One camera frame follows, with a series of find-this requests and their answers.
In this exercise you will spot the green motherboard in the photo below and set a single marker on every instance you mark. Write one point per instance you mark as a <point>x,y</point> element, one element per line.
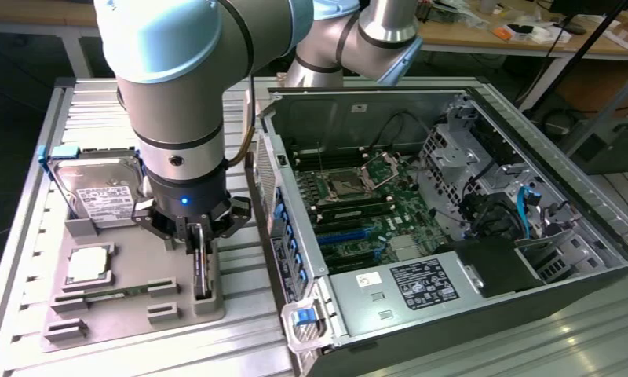
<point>393,228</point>

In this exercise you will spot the black monitor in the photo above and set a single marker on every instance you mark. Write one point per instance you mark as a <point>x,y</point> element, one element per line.
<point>586,6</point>

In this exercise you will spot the grey power supply unit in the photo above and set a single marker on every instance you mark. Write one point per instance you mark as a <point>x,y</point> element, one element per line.
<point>377,310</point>

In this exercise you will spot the black computer mouse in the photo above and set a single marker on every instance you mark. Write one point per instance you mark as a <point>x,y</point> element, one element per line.
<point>575,28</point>

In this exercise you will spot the silver CPU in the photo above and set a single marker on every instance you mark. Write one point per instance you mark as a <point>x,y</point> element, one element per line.
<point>86,267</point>

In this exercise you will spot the Nvidia graphics card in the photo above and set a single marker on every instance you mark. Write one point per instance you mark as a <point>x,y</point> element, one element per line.
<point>204,267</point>

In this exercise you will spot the grey corner clamp blue latch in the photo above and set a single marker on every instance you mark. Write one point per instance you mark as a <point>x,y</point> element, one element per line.
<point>306,326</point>

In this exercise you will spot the grey metal disk bay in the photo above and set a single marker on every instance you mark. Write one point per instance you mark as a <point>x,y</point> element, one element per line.
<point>450,157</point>

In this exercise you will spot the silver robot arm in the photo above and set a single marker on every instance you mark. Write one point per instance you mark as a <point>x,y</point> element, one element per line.
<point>162,59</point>

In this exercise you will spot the wooden desk white frame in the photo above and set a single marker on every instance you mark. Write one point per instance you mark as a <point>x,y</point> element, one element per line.
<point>477,35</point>
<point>31,15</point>

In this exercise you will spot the black plastic air shroud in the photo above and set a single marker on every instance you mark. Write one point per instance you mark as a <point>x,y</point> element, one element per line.
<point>498,267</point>

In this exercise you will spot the blue expansion slot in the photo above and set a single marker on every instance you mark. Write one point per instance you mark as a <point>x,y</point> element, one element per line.
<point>346,236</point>

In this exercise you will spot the black expansion slot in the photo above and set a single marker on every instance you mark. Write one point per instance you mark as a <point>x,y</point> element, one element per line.
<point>341,226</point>
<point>354,266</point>
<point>349,256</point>

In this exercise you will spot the white orange desk gadget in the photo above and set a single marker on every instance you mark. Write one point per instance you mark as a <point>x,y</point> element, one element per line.
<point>529,33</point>

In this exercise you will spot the black chassis intrusion switch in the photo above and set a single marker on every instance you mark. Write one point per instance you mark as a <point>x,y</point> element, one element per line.
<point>282,160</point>

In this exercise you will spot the slotted grey disk bay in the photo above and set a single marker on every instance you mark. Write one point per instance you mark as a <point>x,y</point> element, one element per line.
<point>550,261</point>

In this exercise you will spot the metal socket cover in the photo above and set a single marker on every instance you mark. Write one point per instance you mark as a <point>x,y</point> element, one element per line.
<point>386,155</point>

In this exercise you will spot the silver chipset heatsink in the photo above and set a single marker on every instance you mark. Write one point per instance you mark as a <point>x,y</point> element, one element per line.
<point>406,249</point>

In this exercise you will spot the CPU socket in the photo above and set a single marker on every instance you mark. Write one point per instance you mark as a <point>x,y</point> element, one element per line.
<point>343,184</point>

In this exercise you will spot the thin locking lever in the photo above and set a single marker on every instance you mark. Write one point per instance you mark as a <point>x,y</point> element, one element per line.
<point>321,157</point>

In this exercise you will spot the black tripod pole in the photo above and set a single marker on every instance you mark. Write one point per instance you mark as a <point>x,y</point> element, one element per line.
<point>593,37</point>

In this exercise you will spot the grey parts rack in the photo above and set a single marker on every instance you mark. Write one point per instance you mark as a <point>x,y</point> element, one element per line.
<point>131,275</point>

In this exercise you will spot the green RAM stick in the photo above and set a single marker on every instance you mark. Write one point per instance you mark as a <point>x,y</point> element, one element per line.
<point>120,293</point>
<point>357,214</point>

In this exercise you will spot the black PC case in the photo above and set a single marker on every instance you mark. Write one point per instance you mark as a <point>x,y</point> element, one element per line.
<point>503,326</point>

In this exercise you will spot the hard disk drive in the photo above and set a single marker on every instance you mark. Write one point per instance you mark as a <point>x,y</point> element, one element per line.
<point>99,196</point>

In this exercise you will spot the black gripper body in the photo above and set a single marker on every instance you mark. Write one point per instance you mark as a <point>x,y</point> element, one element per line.
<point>199,192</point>

